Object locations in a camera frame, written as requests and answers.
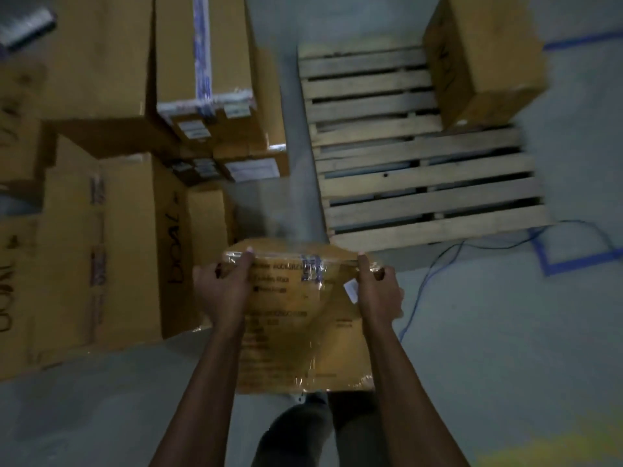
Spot person's left hand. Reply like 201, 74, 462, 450
193, 247, 255, 332

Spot person's right hand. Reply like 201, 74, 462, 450
356, 253, 405, 332

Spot taped cardboard box with labels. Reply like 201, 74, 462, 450
197, 238, 386, 395

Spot person's left forearm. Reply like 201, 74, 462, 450
147, 328, 245, 467

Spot person's right forearm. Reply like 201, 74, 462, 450
361, 328, 472, 467

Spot low plain cardboard box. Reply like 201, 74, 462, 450
186, 186, 238, 269

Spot small cardboard box white label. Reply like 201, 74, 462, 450
213, 150, 291, 184

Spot wooden pallet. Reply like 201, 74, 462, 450
296, 36, 556, 252

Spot cardboard box with black handwriting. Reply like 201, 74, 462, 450
99, 152, 189, 342

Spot narrow plain cardboard box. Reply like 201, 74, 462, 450
247, 43, 288, 152

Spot person's dark trousers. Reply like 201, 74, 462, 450
252, 391, 391, 467

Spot cardboard box with taped seam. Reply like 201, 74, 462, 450
32, 160, 107, 367

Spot cardboard box with blue tape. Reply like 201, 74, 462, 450
155, 0, 258, 142

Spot plain cardboard box with scribble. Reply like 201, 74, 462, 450
422, 0, 549, 130

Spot large plain cardboard box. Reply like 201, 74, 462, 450
39, 0, 159, 141

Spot grey ribbed object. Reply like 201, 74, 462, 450
0, 6, 57, 48

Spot blue cable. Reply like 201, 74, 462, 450
398, 219, 616, 342

